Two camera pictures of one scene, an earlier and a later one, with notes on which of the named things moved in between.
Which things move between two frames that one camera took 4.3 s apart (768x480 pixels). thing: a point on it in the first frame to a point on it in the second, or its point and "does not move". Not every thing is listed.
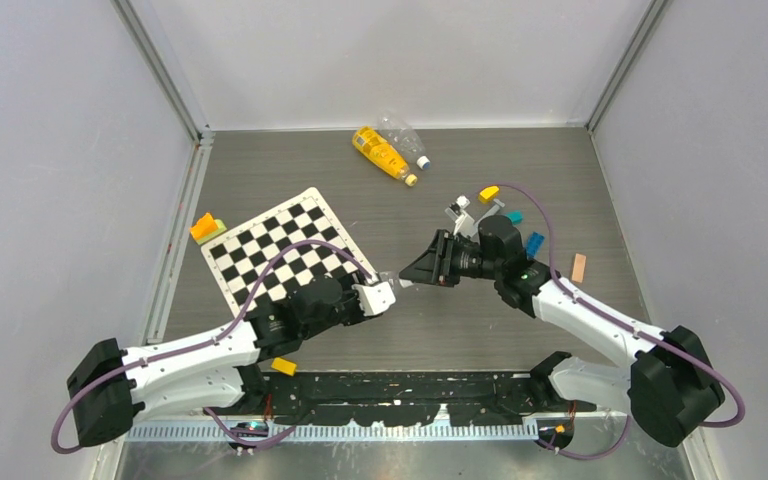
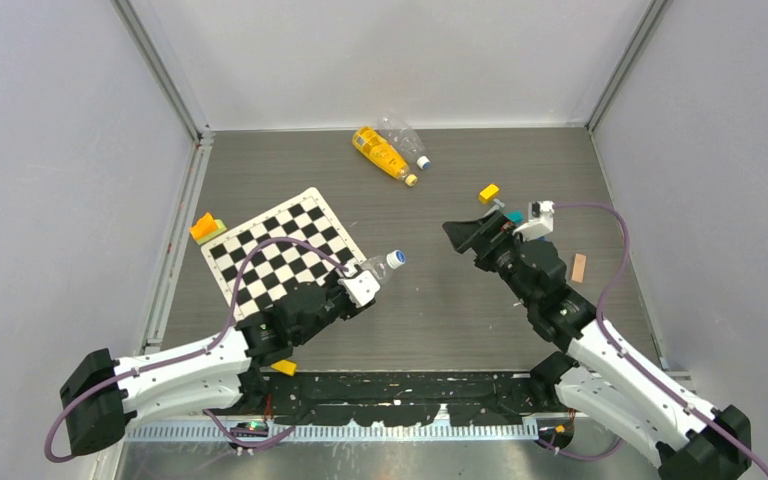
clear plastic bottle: [394, 280] to [380, 264]
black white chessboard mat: [237, 254] does not move
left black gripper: [358, 311] does not move
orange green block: [206, 228] does not move
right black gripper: [436, 265] to [469, 234]
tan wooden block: [579, 267] does not move
